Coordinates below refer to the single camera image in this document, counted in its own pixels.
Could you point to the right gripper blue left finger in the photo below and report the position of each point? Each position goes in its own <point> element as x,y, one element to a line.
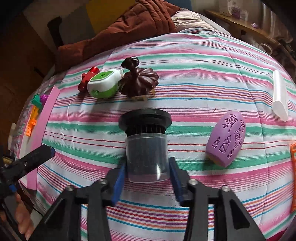
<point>118,184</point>

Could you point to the red metallic cylinder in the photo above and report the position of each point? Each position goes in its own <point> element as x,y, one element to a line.
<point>82,87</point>

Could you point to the yellow orange plastic comb piece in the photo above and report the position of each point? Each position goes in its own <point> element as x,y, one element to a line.
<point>34,113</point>

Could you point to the person's left hand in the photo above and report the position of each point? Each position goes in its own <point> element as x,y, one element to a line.
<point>22,216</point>

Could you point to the magenta perforated stand piece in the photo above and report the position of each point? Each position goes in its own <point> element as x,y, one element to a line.
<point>43,99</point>

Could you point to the green plastic stand piece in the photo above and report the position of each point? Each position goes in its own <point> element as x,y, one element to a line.
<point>36,101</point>

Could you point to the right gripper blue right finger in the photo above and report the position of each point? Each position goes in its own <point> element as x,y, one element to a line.
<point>176,180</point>

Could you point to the lilac egg-shaped case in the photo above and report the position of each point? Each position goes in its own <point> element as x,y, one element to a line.
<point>226,139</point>

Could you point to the clear jar with black lid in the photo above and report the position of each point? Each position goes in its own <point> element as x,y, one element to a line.
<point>146,144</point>

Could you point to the striped pink green bedsheet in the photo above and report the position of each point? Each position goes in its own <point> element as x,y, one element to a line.
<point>202,76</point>

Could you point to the rust brown quilted blanket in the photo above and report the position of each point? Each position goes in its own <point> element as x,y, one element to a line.
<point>145,19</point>

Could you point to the grey yellow blue headboard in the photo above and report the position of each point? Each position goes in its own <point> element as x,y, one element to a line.
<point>101,13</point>

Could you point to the wooden side shelf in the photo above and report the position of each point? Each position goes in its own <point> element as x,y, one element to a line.
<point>239,28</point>

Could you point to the white tray with pink rim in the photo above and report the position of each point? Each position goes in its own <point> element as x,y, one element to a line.
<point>28,144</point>

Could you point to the translucent white tube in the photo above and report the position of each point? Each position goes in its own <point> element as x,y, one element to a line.
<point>280,96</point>

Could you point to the orange toothed plastic piece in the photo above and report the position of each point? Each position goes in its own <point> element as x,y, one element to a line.
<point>293,158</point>

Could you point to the orange cube block cluster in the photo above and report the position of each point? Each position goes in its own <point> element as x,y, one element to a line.
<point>30,127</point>

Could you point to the green white plug-in device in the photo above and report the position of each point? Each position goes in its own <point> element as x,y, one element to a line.
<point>105,84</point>

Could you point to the brown pumpkin figure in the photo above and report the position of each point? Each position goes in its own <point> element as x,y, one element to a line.
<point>137,83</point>

